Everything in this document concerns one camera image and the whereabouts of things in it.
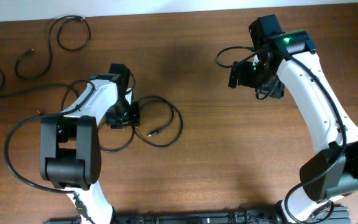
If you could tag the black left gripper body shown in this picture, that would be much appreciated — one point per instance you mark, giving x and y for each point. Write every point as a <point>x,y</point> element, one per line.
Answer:
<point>122,114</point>

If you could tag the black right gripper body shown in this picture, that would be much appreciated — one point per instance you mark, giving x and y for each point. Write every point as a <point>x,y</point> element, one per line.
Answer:
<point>253,76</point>

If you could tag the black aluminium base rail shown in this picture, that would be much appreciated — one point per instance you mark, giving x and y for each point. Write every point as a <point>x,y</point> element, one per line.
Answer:
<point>197,217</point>

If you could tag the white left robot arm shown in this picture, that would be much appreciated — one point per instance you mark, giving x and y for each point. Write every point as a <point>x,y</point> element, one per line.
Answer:
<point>70,151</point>

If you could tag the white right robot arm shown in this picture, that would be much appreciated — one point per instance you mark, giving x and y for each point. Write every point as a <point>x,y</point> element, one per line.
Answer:
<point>282,61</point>

